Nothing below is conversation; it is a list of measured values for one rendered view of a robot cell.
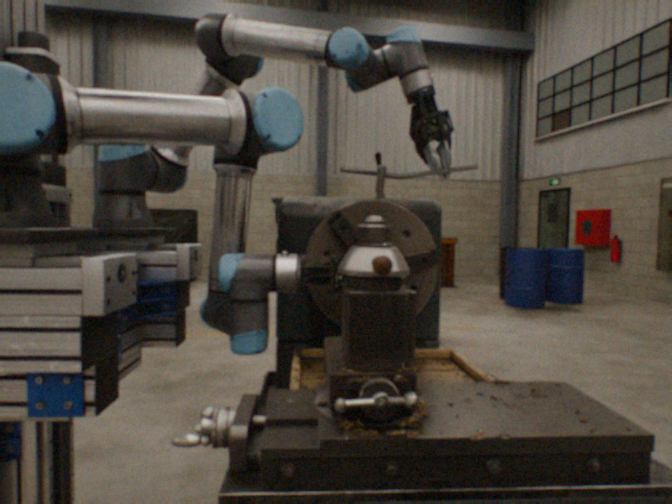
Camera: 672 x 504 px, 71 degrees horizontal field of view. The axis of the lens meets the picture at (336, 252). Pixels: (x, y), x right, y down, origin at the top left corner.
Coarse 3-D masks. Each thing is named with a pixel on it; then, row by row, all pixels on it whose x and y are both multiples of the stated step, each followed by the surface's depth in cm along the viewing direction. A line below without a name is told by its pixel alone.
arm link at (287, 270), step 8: (280, 256) 90; (288, 256) 90; (296, 256) 90; (280, 264) 88; (288, 264) 88; (296, 264) 89; (280, 272) 88; (288, 272) 88; (296, 272) 88; (280, 280) 88; (288, 280) 88; (296, 280) 88; (280, 288) 89; (288, 288) 89; (296, 288) 89
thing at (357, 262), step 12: (348, 252) 51; (360, 252) 50; (372, 252) 49; (384, 252) 49; (396, 252) 50; (348, 264) 50; (360, 264) 49; (396, 264) 49; (360, 276) 49; (372, 276) 48; (384, 276) 48; (396, 276) 49
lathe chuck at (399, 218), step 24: (360, 216) 109; (384, 216) 110; (408, 216) 110; (312, 240) 109; (336, 240) 109; (408, 240) 110; (432, 240) 111; (312, 288) 109; (408, 288) 111; (432, 288) 111; (336, 312) 110
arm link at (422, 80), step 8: (416, 72) 108; (424, 72) 109; (408, 80) 109; (416, 80) 109; (424, 80) 109; (432, 80) 110; (408, 88) 110; (416, 88) 109; (424, 88) 109; (408, 96) 112
